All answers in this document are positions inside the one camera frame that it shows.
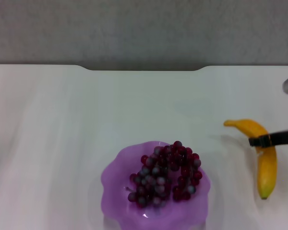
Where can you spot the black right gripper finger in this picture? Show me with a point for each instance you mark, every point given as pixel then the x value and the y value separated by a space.
pixel 273 139

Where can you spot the yellow banana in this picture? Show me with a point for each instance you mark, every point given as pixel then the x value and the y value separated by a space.
pixel 267 172

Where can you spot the dark red grape bunch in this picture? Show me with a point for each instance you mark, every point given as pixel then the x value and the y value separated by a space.
pixel 158 177

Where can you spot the purple scalloped plastic plate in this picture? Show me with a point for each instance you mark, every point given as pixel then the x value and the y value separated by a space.
pixel 115 187

